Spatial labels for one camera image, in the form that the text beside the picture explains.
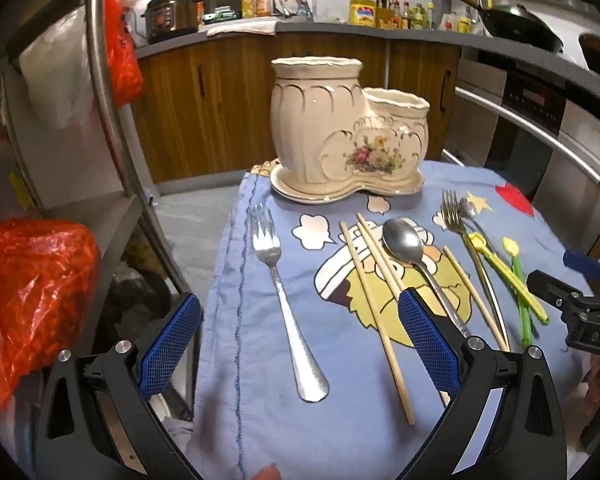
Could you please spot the large silver fork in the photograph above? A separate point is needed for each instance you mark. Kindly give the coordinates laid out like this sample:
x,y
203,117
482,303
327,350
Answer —
x,y
285,300

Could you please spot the small orange bottle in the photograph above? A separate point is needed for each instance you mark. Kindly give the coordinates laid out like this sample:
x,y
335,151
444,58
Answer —
x,y
200,9

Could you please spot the knife block with scissors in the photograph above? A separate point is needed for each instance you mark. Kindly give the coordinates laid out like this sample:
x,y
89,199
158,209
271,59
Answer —
x,y
386,10

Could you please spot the cream ceramic holder tray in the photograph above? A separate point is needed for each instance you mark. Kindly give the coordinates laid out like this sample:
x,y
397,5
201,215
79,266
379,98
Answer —
x,y
300,194

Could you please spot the black electric pressure cooker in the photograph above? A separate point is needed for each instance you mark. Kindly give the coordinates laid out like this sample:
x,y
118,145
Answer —
x,y
172,15

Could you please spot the bulky red plastic bag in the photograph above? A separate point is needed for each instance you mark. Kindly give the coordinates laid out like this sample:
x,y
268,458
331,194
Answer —
x,y
30,300

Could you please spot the white folded towel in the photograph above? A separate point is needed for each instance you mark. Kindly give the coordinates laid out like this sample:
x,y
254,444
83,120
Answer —
x,y
240,26

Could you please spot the wooden kitchen cabinet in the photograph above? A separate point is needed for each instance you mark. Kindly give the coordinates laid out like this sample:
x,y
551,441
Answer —
x,y
220,110

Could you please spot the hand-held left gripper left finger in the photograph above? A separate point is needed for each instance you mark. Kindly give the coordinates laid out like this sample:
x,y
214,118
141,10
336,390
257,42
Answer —
x,y
170,345

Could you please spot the large yellow oil jug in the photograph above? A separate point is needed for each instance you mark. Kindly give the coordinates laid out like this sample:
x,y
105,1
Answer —
x,y
362,12

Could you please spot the white plastic bag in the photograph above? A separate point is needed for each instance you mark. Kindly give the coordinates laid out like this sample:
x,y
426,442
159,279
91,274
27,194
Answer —
x,y
60,70

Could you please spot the person's left hand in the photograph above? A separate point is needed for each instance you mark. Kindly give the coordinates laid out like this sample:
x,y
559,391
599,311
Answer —
x,y
267,472

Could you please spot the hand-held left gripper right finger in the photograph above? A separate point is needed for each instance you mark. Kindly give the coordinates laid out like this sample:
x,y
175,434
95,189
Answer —
x,y
430,345

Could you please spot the orange cooking oil bottle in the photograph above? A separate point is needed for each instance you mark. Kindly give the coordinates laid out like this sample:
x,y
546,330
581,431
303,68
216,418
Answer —
x,y
263,2

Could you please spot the stainless steel built-in oven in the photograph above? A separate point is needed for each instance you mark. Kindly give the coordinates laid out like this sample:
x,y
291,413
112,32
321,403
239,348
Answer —
x,y
535,110

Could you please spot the wooden chopstick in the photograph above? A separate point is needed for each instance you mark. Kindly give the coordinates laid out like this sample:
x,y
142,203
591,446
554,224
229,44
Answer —
x,y
377,250
375,320
467,285

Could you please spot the grey kitchen countertop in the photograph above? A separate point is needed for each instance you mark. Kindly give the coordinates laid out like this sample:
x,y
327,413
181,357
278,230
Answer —
x,y
320,27

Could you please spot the yellow cooking oil bottle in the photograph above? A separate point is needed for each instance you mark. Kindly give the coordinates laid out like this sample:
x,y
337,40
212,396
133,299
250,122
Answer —
x,y
248,4

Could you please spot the row of sauce bottles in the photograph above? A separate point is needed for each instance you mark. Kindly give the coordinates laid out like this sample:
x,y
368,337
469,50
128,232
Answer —
x,y
417,17

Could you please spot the blue cartoon printed cloth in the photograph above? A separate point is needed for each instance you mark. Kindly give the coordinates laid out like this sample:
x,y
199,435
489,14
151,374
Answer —
x,y
330,435

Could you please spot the large silver spoon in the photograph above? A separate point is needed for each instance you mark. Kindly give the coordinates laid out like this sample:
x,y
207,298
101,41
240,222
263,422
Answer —
x,y
405,242

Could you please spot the gold fork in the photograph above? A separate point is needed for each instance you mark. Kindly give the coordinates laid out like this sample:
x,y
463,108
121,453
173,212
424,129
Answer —
x,y
452,215

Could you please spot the green flat box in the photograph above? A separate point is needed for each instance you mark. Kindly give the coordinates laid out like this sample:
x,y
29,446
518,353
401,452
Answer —
x,y
221,15

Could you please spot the metal storage rack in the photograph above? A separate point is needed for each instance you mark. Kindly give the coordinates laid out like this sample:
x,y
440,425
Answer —
x,y
105,85

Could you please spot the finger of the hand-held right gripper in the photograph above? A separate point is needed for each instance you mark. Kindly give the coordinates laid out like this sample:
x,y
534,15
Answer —
x,y
582,262
555,290

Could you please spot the black wok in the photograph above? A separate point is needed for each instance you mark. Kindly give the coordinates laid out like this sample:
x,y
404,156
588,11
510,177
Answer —
x,y
520,25

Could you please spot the cream floral ceramic utensil holder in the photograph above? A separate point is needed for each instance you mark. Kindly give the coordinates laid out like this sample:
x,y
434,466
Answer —
x,y
320,125

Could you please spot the hanging red plastic bag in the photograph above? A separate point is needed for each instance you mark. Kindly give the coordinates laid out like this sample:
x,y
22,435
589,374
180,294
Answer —
x,y
125,60

